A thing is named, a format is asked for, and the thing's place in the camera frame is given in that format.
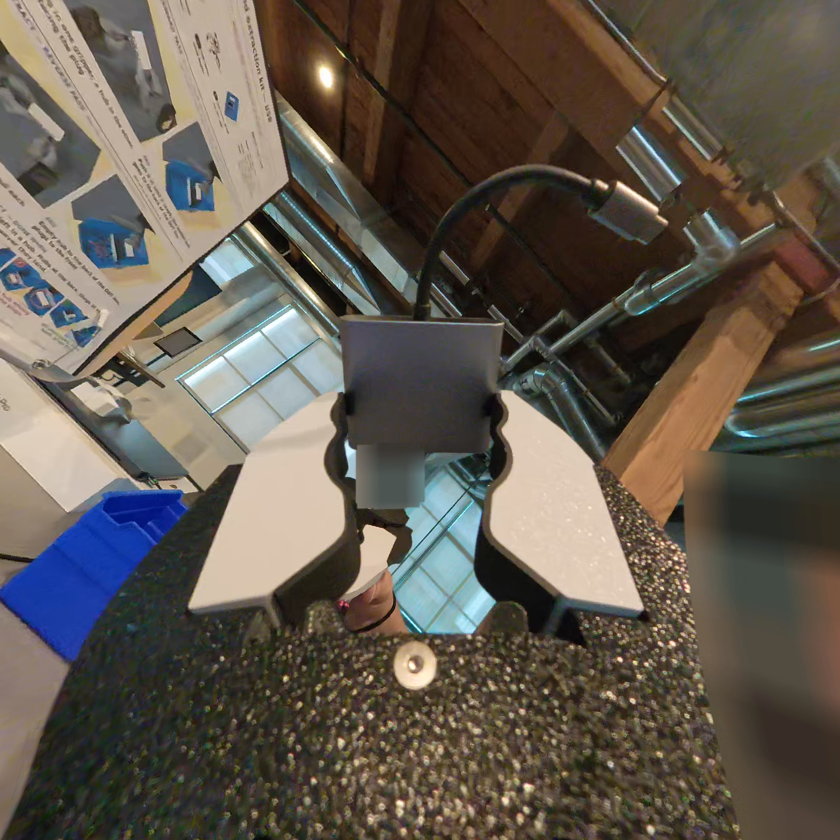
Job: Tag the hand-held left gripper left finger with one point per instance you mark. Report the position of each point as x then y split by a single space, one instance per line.
262 525

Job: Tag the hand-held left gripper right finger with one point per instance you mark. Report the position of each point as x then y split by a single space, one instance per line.
558 525

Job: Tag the blue plastic bin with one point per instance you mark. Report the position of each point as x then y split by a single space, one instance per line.
65 577

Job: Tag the person's right hand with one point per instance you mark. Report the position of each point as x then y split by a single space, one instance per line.
371 604

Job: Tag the black wrist band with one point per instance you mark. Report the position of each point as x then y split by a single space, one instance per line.
387 617

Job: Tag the black sign stand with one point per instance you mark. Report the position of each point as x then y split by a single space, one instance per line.
177 342

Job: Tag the white laptop box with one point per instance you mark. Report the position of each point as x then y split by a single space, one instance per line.
39 446

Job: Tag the silver ceiling pipe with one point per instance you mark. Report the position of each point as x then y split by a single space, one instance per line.
656 282

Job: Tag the printed instruction board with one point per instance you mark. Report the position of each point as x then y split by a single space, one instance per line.
98 131

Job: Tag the ceiling spot light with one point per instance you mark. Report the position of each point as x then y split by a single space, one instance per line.
325 75

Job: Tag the round spiral duct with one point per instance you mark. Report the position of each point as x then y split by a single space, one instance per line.
571 407
787 394

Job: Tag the large metal ceiling duct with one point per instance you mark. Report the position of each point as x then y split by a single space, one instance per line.
754 65

